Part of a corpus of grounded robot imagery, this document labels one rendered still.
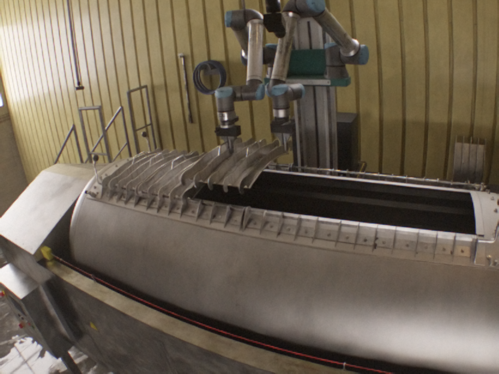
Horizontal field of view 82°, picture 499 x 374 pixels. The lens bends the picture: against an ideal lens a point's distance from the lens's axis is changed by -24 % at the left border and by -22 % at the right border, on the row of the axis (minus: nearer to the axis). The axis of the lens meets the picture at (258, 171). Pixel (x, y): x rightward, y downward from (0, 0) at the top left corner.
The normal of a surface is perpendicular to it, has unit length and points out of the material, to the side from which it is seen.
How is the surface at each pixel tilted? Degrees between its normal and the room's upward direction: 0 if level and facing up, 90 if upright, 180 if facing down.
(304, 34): 90
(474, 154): 67
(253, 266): 47
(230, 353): 1
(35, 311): 90
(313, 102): 90
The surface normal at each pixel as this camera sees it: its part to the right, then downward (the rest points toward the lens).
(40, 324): 0.89, 0.09
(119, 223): -0.38, -0.39
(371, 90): -0.44, 0.37
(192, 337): -0.12, -0.92
